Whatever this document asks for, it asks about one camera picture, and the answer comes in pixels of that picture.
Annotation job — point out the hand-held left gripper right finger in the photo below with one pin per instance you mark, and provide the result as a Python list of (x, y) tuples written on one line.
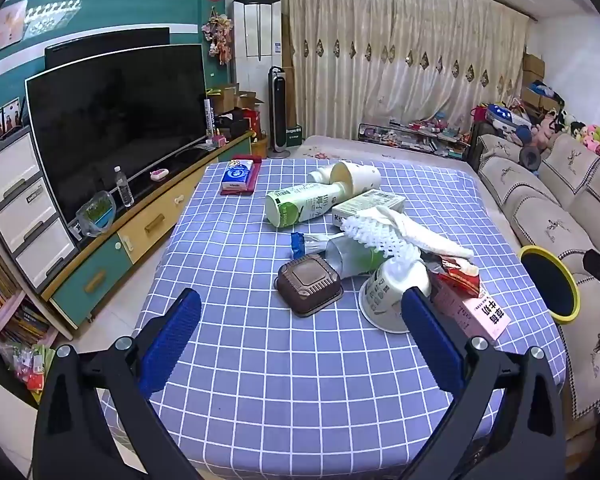
[(430, 340)]

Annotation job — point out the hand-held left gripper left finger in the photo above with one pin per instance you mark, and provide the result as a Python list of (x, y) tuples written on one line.
[(172, 340)]

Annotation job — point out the pink milk carton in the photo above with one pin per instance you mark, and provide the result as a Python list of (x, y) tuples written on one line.
[(475, 315)]

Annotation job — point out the yellow-rimmed black bin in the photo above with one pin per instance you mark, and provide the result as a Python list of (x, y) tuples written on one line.
[(550, 282)]

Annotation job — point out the white paper cup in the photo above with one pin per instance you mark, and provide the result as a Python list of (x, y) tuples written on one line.
[(387, 300)]

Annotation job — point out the red snack wrapper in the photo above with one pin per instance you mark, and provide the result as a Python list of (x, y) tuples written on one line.
[(457, 277)]

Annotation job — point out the white foam fruit net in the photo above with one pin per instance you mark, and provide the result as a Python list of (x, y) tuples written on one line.
[(375, 237)]

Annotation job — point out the brown plastic food container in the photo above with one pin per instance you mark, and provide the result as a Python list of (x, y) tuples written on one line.
[(310, 285)]

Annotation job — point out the pale green carton box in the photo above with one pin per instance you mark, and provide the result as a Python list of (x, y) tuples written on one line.
[(365, 204)]

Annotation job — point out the blue white snack wrapper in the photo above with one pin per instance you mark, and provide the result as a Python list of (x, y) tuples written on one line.
[(300, 244)]

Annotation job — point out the cream paper cup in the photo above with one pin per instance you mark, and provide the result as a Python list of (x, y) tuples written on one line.
[(357, 177)]

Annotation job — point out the green white drink bottle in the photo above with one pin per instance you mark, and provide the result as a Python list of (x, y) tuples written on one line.
[(305, 204)]

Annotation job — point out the small white bottle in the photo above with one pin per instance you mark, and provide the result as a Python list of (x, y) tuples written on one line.
[(320, 175)]

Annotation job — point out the beige sofa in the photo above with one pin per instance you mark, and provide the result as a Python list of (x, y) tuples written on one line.
[(545, 210)]

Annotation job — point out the blue checked tablecloth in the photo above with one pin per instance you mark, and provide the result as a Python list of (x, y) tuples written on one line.
[(280, 375)]

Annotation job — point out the green yellow television cabinet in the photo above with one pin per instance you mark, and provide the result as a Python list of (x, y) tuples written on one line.
[(150, 222)]

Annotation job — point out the dark grey plush toy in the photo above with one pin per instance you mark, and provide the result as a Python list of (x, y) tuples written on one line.
[(529, 156)]

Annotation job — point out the pile of plush toys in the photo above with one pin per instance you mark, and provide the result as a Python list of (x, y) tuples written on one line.
[(585, 132)]

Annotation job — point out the glass bowl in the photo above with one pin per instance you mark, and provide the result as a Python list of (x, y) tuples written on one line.
[(96, 214)]

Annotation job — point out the pile of colourful packets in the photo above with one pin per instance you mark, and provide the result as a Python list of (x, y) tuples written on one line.
[(27, 372)]

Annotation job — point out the clear water bottle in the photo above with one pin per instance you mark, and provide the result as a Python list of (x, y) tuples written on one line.
[(125, 190)]

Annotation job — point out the small pink case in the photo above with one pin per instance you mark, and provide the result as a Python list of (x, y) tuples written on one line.
[(158, 175)]

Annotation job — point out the bookshelf with books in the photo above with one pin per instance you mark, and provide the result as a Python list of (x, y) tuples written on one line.
[(5, 305)]

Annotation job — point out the blue tissue pack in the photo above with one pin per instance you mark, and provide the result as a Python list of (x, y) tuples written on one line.
[(237, 176)]

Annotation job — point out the blue white starred bag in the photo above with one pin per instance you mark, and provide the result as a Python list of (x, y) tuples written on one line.
[(505, 116)]

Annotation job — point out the red tray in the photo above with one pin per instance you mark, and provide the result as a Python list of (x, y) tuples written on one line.
[(254, 180)]

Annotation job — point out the beige floral blanket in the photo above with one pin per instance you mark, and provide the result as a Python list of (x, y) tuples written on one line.
[(405, 149)]

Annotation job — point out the red bag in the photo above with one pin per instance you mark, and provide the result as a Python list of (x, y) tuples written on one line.
[(478, 114)]

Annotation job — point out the stack of cardboard boxes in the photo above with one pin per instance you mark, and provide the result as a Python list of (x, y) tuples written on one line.
[(535, 80)]

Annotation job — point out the low black cluttered rack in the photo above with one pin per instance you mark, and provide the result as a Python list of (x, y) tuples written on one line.
[(410, 137)]

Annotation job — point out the small pink box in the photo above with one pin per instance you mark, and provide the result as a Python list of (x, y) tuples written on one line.
[(218, 140)]

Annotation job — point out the white plastic drawer unit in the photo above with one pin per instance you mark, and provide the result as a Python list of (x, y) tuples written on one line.
[(15, 200)]

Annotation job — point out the beige basket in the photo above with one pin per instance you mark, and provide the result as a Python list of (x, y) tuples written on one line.
[(260, 147)]

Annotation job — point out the black bag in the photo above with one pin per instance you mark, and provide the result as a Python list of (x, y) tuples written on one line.
[(230, 125)]

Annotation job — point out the large black television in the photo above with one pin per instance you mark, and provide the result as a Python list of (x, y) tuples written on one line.
[(115, 125)]

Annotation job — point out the white printed tube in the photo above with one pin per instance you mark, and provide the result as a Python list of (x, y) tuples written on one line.
[(209, 119)]

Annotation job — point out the red gift box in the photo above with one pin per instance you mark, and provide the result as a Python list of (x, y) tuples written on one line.
[(251, 120)]

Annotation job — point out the small green box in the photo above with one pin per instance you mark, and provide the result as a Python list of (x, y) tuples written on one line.
[(294, 136)]

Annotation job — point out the open cardboard box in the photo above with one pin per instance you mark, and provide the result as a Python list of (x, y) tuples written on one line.
[(250, 100), (225, 99)]

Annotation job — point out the black tower fan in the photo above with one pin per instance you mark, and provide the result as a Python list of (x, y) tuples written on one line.
[(279, 110)]

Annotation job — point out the beige patterned curtain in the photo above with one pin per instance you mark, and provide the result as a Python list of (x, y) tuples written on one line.
[(405, 50)]

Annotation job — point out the artificial flower decoration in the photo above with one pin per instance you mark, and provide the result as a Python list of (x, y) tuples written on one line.
[(219, 35)]

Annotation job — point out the white flower wall decoration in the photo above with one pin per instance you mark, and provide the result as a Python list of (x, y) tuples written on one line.
[(52, 17)]

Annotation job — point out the wall poster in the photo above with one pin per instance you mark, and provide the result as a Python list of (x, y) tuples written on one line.
[(5, 22)]

